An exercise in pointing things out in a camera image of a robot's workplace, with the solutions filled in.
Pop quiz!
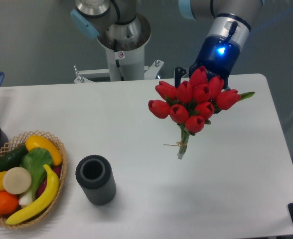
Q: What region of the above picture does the yellow banana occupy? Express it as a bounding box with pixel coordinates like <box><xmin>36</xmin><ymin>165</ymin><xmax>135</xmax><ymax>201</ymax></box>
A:
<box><xmin>5</xmin><ymin>164</ymin><xmax>59</xmax><ymax>225</ymax></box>

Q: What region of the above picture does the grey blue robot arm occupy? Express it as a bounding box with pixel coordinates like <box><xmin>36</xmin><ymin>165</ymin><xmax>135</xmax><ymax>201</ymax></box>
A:
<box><xmin>70</xmin><ymin>0</ymin><xmax>264</xmax><ymax>81</ymax></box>

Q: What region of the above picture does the green bok choy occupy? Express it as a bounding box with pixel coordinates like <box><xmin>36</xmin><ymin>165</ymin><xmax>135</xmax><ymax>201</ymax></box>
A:
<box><xmin>19</xmin><ymin>147</ymin><xmax>53</xmax><ymax>207</ymax></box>

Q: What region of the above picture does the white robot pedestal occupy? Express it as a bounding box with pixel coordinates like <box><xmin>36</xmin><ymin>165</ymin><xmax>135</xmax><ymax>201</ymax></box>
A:
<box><xmin>74</xmin><ymin>46</ymin><xmax>164</xmax><ymax>83</ymax></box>

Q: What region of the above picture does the red tulip bouquet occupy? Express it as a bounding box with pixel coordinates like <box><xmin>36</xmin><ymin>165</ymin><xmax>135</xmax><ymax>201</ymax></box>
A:
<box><xmin>148</xmin><ymin>66</ymin><xmax>255</xmax><ymax>159</ymax></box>

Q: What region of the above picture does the beige round slice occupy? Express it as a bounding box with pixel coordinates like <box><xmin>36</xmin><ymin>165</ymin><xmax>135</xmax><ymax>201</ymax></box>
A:
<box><xmin>2</xmin><ymin>167</ymin><xmax>31</xmax><ymax>195</ymax></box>

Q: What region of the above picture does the dark grey ribbed vase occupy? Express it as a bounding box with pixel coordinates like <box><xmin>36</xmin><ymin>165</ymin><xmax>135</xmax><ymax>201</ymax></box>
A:
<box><xmin>75</xmin><ymin>155</ymin><xmax>117</xmax><ymax>205</ymax></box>

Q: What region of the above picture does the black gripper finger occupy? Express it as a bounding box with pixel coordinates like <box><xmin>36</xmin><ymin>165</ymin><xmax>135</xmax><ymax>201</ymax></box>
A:
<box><xmin>174</xmin><ymin>67</ymin><xmax>187</xmax><ymax>88</ymax></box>

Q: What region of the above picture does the woven wicker basket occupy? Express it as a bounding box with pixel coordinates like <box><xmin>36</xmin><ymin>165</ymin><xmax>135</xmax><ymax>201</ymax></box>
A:
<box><xmin>0</xmin><ymin>130</ymin><xmax>67</xmax><ymax>229</ymax></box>

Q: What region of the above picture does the orange fruit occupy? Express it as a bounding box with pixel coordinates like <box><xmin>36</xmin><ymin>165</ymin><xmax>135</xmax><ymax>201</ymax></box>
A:
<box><xmin>0</xmin><ymin>191</ymin><xmax>18</xmax><ymax>215</ymax></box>

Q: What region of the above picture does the yellow squash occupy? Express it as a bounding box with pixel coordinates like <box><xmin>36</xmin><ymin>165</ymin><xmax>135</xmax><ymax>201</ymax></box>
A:
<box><xmin>25</xmin><ymin>135</ymin><xmax>62</xmax><ymax>166</ymax></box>

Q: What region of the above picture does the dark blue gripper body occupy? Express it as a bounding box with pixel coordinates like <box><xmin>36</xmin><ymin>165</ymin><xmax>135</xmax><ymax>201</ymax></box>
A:
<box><xmin>188</xmin><ymin>13</ymin><xmax>252</xmax><ymax>90</ymax></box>

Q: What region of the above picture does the dark red vegetable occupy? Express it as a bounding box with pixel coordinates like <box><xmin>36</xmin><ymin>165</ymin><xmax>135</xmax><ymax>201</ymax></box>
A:
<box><xmin>37</xmin><ymin>166</ymin><xmax>61</xmax><ymax>198</ymax></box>

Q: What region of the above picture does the green cucumber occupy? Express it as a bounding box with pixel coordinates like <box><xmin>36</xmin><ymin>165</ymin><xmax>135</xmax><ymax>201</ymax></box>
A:
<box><xmin>0</xmin><ymin>144</ymin><xmax>28</xmax><ymax>172</ymax></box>

